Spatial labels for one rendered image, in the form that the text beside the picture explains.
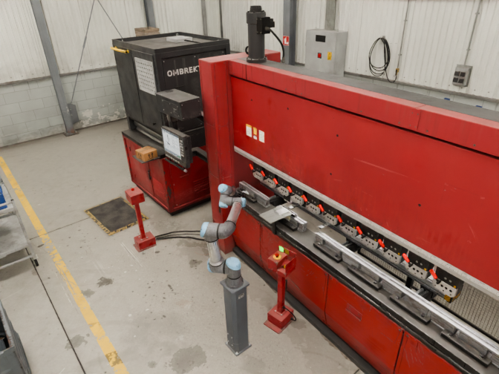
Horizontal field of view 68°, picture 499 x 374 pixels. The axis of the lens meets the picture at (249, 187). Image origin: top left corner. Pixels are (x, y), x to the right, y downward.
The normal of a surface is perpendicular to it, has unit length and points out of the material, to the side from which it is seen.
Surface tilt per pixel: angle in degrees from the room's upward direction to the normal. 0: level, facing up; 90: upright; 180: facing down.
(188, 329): 0
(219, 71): 90
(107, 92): 90
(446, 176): 90
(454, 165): 90
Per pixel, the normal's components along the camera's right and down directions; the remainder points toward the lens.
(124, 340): -0.03, -0.88
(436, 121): -0.81, 0.30
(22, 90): 0.63, 0.36
